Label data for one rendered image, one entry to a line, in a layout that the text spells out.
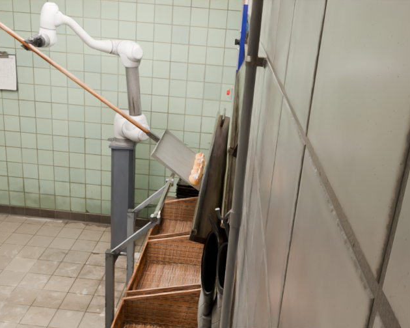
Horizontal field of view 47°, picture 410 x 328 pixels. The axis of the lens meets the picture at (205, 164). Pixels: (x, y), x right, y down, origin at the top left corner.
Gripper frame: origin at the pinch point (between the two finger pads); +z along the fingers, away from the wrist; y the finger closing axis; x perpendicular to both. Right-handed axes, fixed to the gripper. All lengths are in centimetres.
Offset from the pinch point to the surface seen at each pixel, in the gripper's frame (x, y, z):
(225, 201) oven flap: -127, -40, 130
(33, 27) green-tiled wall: 40, 26, -123
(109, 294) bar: -123, 53, 88
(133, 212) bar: -112, 32, 40
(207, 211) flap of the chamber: -125, -31, 127
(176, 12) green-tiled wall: -53, -58, -122
